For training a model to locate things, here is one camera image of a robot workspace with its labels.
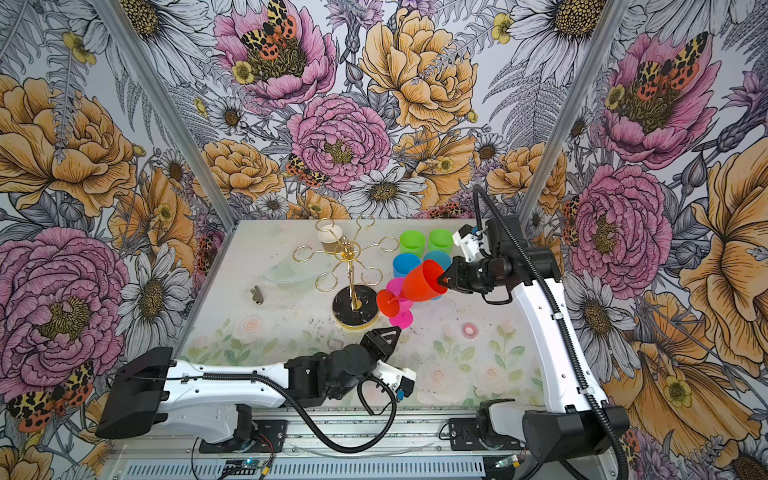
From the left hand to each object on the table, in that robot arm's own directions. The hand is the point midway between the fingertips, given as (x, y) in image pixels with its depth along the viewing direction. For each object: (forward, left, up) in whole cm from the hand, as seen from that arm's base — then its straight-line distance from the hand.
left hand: (390, 327), depth 72 cm
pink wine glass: (+13, -5, -20) cm, 25 cm away
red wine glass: (+3, -6, +14) cm, 16 cm away
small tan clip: (+20, +43, -18) cm, 50 cm away
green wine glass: (+34, -18, -7) cm, 39 cm away
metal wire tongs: (+4, +16, -19) cm, 25 cm away
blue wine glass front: (+22, -4, -4) cm, 23 cm away
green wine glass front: (+31, -7, -5) cm, 33 cm away
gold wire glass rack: (+15, +11, -16) cm, 25 cm away
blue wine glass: (+26, -16, -7) cm, 32 cm away
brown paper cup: (+39, +20, -10) cm, 45 cm away
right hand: (+5, -12, +9) cm, 15 cm away
